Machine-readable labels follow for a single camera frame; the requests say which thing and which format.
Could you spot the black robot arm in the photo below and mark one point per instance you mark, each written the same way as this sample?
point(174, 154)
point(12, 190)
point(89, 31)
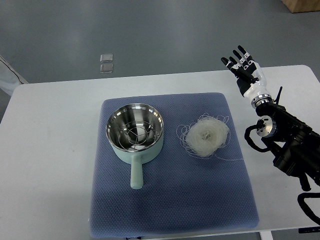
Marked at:
point(295, 146)

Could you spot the blue textured mat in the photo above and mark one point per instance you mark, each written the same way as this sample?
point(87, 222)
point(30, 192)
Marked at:
point(181, 193)

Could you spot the white vermicelli nest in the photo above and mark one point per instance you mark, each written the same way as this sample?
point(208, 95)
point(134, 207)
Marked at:
point(203, 138)

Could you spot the mint green steel pot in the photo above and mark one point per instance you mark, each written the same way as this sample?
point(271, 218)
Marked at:
point(131, 113)

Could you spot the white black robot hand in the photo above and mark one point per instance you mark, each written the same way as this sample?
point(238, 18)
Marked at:
point(250, 78)

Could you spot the white table leg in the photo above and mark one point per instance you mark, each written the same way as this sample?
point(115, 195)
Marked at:
point(266, 235)

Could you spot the wire steaming rack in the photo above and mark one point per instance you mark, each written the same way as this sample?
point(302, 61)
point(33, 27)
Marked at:
point(136, 136)

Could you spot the upper floor socket plate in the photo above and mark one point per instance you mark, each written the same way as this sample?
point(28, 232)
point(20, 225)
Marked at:
point(106, 57)

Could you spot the wooden box corner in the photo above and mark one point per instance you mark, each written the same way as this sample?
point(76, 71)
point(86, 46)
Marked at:
point(302, 6)

